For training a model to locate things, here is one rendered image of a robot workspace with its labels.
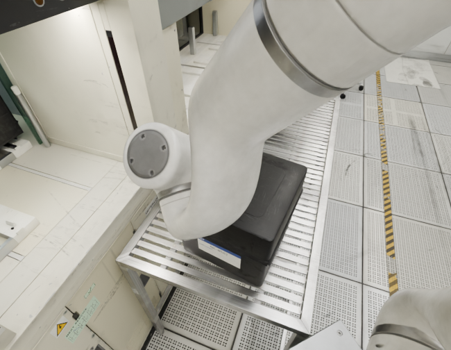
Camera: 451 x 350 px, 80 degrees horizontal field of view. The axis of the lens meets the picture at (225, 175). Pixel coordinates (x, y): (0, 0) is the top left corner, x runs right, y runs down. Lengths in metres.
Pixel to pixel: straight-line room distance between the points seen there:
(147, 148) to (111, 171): 0.72
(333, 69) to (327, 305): 1.61
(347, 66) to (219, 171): 0.14
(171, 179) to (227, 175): 0.09
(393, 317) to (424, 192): 2.14
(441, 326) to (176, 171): 0.30
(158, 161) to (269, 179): 0.46
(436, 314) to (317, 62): 0.26
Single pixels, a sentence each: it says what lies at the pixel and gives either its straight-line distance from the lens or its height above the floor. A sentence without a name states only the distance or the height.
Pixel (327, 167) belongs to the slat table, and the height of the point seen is 0.76.
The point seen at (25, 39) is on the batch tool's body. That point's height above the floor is 1.28.
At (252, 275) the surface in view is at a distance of 0.81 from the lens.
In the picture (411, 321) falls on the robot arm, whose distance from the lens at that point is 0.44.
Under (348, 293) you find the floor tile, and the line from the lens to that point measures 1.80.
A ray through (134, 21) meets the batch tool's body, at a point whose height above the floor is 1.36.
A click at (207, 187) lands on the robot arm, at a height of 1.35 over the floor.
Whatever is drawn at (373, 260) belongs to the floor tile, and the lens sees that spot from 1.97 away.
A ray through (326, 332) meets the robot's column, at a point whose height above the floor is 0.76.
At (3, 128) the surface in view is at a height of 0.99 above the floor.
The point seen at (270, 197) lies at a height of 1.01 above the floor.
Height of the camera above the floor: 1.54
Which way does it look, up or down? 44 degrees down
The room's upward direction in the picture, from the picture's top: straight up
